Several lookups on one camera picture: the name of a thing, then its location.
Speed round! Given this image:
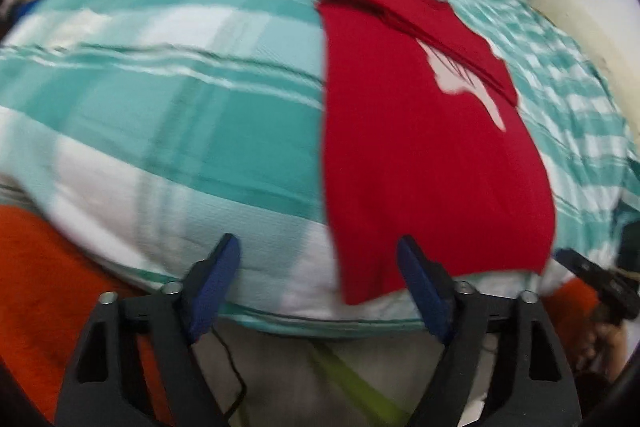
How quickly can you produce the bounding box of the red sweater with white motif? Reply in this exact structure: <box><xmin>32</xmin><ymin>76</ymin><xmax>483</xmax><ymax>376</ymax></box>
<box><xmin>317</xmin><ymin>0</ymin><xmax>555</xmax><ymax>305</ymax></box>

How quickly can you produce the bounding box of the person's right hand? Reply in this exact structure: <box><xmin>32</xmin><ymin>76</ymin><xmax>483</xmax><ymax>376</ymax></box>
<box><xmin>576</xmin><ymin>322</ymin><xmax>627</xmax><ymax>383</ymax></box>

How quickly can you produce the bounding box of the orange garment of person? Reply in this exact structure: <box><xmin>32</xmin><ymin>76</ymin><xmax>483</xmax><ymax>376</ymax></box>
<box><xmin>1</xmin><ymin>206</ymin><xmax>146</xmax><ymax>421</ymax></box>

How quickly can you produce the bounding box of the cream padded headboard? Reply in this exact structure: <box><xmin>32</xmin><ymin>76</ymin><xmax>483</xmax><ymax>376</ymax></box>
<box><xmin>528</xmin><ymin>0</ymin><xmax>639</xmax><ymax>138</ymax></box>

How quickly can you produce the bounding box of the green plaid bed cover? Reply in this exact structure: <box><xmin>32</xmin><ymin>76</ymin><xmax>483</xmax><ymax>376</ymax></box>
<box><xmin>1</xmin><ymin>0</ymin><xmax>639</xmax><ymax>337</ymax></box>

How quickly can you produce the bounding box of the black cable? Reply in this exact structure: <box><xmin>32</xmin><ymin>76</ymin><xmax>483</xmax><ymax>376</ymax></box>
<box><xmin>209</xmin><ymin>325</ymin><xmax>249</xmax><ymax>423</ymax></box>

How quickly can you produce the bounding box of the yellow-green strap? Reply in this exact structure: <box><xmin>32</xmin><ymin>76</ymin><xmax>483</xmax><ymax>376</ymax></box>
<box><xmin>307</xmin><ymin>340</ymin><xmax>411</xmax><ymax>427</ymax></box>

